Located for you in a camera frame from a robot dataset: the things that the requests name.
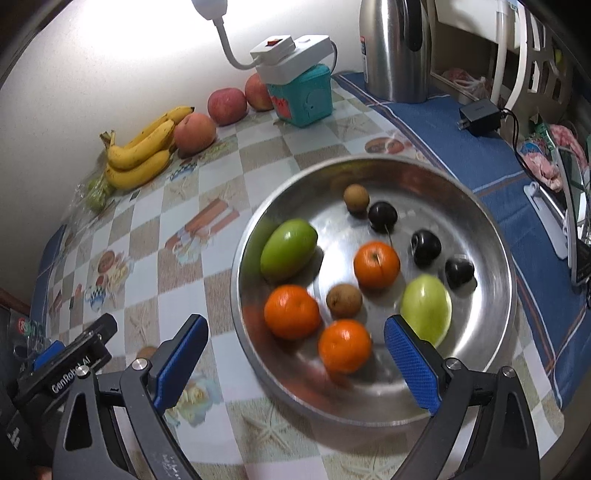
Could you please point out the white plastic chair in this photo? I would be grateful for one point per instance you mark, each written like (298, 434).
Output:
(521, 46)

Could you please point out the dark purple plum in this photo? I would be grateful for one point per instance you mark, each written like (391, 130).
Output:
(425, 247)
(382, 216)
(459, 272)

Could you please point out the stainless steel kettle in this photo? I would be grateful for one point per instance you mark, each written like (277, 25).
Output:
(395, 50)

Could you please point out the teal toy box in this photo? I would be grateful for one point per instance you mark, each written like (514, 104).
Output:
(304, 99)

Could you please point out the white plastic stand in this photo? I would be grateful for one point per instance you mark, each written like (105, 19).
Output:
(549, 221)

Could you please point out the black power adapter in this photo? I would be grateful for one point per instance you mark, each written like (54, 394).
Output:
(480, 119)

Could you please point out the brown kiwi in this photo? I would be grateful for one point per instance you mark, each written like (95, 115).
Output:
(356, 198)
(344, 300)

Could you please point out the pile of small green jujubes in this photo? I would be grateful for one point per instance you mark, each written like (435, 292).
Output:
(98, 190)

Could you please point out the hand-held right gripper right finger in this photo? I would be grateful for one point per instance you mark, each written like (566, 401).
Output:
(415, 369)

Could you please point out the glass mug with round logo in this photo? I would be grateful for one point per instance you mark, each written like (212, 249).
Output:
(27, 330)

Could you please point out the white power strip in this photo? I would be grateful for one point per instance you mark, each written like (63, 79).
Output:
(288, 53)

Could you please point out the red apple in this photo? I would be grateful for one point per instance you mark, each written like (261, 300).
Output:
(226, 106)
(257, 92)
(194, 134)

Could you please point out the yellow banana bunch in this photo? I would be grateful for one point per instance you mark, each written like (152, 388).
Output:
(138, 159)

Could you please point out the brown wooden rail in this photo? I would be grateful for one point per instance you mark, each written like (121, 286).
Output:
(14, 302)

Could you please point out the large light green jujube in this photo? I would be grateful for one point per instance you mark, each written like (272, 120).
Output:
(427, 309)

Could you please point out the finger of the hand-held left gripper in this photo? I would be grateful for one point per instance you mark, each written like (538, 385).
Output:
(94, 332)

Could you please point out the pink floral bag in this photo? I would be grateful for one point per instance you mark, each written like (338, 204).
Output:
(549, 161)

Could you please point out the clear plastic clamshell container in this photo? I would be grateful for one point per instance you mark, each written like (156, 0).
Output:
(78, 203)

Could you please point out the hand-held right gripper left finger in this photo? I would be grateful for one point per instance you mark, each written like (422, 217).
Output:
(180, 364)

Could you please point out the white gooseneck lamp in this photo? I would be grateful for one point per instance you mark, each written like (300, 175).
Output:
(217, 23)

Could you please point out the checkered printed tablecloth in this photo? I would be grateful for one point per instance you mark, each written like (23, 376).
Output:
(147, 258)

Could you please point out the large dark green jujube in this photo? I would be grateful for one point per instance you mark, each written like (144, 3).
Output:
(288, 249)

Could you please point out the upright phone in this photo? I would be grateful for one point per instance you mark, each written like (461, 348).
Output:
(576, 207)

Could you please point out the stainless steel basin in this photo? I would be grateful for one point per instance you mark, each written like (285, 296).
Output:
(480, 221)

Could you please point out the orange with stem slit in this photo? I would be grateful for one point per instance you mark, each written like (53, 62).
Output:
(376, 264)

